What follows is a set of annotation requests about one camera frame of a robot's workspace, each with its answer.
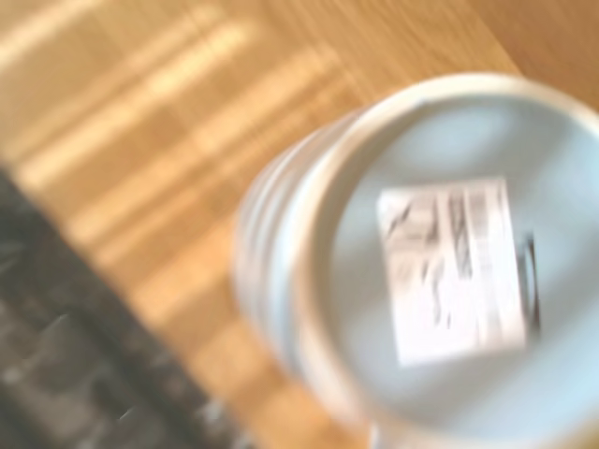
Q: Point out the dark grey rug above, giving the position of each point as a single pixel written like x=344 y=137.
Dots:
x=79 y=337

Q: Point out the pale grey-blue mug with label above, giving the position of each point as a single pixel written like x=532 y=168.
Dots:
x=421 y=280

